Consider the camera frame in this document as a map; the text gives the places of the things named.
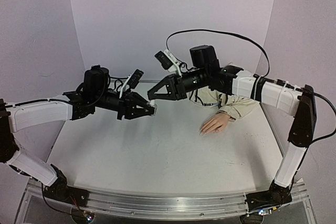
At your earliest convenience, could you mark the mannequin hand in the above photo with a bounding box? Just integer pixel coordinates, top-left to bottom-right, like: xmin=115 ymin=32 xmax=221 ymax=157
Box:
xmin=200 ymin=113 xmax=233 ymax=135

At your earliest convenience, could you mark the clear nail polish bottle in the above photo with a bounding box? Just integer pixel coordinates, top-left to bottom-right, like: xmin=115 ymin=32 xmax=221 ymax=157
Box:
xmin=150 ymin=104 xmax=157 ymax=116

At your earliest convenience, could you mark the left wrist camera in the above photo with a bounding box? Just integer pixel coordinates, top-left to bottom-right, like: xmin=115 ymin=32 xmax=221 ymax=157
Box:
xmin=119 ymin=69 xmax=144 ymax=98

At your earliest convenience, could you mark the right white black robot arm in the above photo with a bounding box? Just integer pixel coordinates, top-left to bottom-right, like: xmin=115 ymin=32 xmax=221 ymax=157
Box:
xmin=148 ymin=45 xmax=317 ymax=216

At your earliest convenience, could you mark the aluminium front rail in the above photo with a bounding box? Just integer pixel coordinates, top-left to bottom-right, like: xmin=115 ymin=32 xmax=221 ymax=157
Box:
xmin=41 ymin=186 xmax=308 ymax=219

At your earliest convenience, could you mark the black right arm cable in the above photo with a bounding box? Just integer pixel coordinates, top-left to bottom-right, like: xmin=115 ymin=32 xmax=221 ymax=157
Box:
xmin=165 ymin=29 xmax=270 ymax=77

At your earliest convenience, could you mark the beige jacket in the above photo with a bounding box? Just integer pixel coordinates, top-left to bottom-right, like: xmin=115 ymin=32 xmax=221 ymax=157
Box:
xmin=187 ymin=87 xmax=259 ymax=121

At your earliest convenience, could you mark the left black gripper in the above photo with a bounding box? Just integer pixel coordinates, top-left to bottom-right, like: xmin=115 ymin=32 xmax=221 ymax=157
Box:
xmin=93 ymin=90 xmax=156 ymax=120

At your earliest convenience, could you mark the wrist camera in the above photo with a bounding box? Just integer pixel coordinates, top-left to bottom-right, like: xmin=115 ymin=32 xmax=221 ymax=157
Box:
xmin=119 ymin=69 xmax=144 ymax=98
xmin=154 ymin=49 xmax=182 ymax=76

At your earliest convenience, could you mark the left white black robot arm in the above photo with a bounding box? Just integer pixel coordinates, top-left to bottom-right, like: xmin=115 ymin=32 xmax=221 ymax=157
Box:
xmin=1 ymin=65 xmax=156 ymax=201

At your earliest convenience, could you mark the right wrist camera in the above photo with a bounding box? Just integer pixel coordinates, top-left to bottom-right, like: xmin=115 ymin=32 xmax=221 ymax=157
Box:
xmin=154 ymin=49 xmax=182 ymax=76

